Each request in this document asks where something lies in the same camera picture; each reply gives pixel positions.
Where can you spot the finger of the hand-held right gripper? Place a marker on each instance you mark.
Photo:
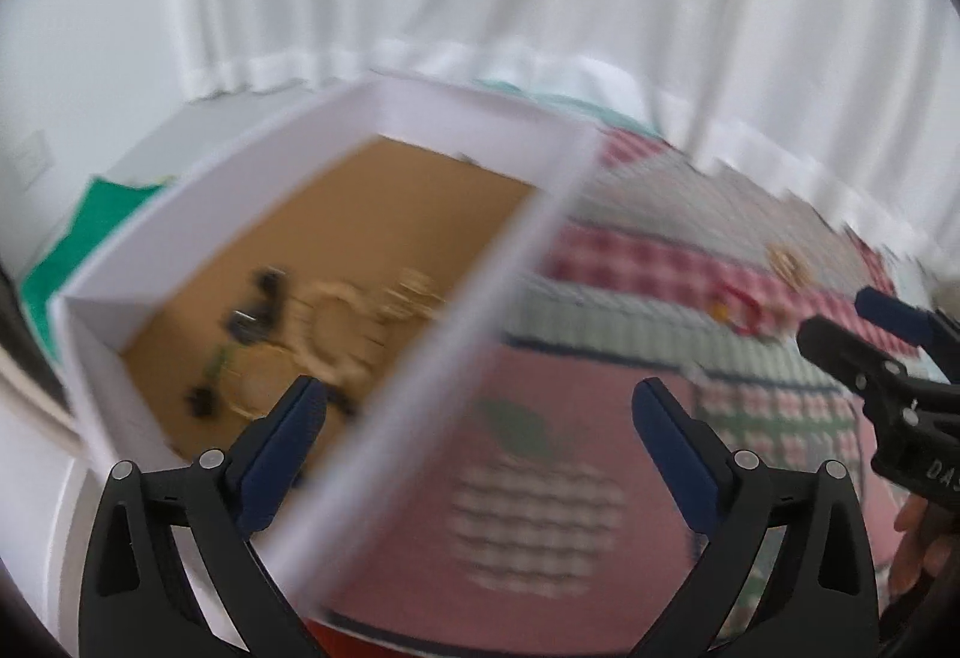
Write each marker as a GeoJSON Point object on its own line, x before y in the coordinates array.
{"type": "Point", "coordinates": [892, 313]}
{"type": "Point", "coordinates": [847, 350]}

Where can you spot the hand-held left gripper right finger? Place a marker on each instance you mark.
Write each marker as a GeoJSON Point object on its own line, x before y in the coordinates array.
{"type": "Point", "coordinates": [667, 437]}

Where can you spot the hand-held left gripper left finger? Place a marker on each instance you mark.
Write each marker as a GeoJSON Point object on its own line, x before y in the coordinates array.
{"type": "Point", "coordinates": [289, 437]}

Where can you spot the yellow bangle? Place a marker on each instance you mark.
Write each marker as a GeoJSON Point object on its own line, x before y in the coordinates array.
{"type": "Point", "coordinates": [244, 406]}

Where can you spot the white box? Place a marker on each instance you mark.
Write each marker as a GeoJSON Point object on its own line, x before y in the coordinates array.
{"type": "Point", "coordinates": [465, 110]}

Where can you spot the person's right hand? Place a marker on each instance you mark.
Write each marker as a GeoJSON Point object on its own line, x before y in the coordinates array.
{"type": "Point", "coordinates": [911, 545]}

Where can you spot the patchwork plaid blanket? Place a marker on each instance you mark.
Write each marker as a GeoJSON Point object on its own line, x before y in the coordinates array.
{"type": "Point", "coordinates": [600, 358]}

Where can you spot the green cloth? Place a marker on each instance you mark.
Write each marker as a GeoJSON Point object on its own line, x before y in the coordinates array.
{"type": "Point", "coordinates": [82, 238]}

